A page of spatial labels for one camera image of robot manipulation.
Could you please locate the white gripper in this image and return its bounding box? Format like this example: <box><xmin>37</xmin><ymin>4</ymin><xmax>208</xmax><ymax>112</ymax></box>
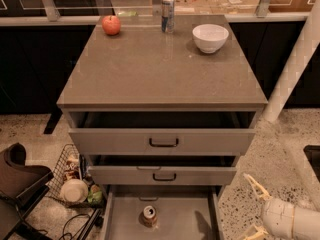
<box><xmin>238</xmin><ymin>173</ymin><xmax>295</xmax><ymax>240</ymax></box>

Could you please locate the orange soda can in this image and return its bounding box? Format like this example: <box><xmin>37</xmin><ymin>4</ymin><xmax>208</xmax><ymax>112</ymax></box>
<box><xmin>142</xmin><ymin>205</ymin><xmax>157</xmax><ymax>227</ymax></box>

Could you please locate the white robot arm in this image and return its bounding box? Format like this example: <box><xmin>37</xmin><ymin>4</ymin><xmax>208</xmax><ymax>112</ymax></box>
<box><xmin>237</xmin><ymin>173</ymin><xmax>320</xmax><ymax>240</ymax></box>

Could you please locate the bottom grey drawer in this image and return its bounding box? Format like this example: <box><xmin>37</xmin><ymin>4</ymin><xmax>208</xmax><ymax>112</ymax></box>
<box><xmin>99</xmin><ymin>185</ymin><xmax>224</xmax><ymax>240</ymax></box>

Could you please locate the grey drawer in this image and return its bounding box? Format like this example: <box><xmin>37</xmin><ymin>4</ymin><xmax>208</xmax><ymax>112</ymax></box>
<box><xmin>70</xmin><ymin>111</ymin><xmax>255</xmax><ymax>156</ymax></box>
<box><xmin>99</xmin><ymin>185</ymin><xmax>224</xmax><ymax>240</ymax></box>
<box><xmin>89</xmin><ymin>155</ymin><xmax>236</xmax><ymax>186</ymax></box>

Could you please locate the grey drawer cabinet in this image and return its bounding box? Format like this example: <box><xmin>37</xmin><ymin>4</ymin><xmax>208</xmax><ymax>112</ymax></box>
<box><xmin>56</xmin><ymin>14</ymin><xmax>269</xmax><ymax>198</ymax></box>

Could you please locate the middle grey drawer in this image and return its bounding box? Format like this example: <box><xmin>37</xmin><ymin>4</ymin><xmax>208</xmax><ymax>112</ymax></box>
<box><xmin>89</xmin><ymin>155</ymin><xmax>236</xmax><ymax>186</ymax></box>

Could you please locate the top grey drawer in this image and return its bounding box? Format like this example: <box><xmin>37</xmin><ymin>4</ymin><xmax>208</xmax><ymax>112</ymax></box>
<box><xmin>70</xmin><ymin>111</ymin><xmax>255</xmax><ymax>156</ymax></box>

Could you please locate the blue silver energy drink can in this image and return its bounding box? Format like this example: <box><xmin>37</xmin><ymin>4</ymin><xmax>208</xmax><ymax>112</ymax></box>
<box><xmin>161</xmin><ymin>0</ymin><xmax>175</xmax><ymax>33</ymax></box>

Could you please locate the green snack bag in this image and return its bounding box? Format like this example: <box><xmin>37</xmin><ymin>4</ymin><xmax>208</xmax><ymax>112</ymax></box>
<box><xmin>87</xmin><ymin>184</ymin><xmax>103</xmax><ymax>204</ymax></box>

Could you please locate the white ceramic bowl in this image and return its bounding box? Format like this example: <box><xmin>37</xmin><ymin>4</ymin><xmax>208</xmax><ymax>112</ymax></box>
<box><xmin>192</xmin><ymin>24</ymin><xmax>229</xmax><ymax>54</ymax></box>

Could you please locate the white lidded cup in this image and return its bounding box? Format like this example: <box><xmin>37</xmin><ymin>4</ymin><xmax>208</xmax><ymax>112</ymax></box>
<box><xmin>60</xmin><ymin>179</ymin><xmax>88</xmax><ymax>203</ymax></box>

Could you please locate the brown snack package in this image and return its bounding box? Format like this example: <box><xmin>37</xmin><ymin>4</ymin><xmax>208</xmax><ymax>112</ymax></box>
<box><xmin>63</xmin><ymin>156</ymin><xmax>80</xmax><ymax>181</ymax></box>

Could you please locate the black chair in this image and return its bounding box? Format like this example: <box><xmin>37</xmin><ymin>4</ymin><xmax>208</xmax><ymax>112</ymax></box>
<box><xmin>0</xmin><ymin>143</ymin><xmax>54</xmax><ymax>240</ymax></box>

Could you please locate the red apple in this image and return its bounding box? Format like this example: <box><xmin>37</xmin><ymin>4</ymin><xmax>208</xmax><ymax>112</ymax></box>
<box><xmin>102</xmin><ymin>15</ymin><xmax>121</xmax><ymax>35</ymax></box>

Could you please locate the white diagonal post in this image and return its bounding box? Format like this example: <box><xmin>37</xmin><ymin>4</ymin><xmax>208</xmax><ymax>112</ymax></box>
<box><xmin>263</xmin><ymin>0</ymin><xmax>320</xmax><ymax>122</ymax></box>

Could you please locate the black cable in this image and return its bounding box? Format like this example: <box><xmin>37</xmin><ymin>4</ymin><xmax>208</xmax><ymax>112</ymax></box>
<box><xmin>58</xmin><ymin>212</ymin><xmax>101</xmax><ymax>240</ymax></box>

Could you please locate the black wire basket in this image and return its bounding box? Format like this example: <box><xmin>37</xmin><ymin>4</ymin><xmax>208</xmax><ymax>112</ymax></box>
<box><xmin>48</xmin><ymin>144</ymin><xmax>104</xmax><ymax>208</ymax></box>

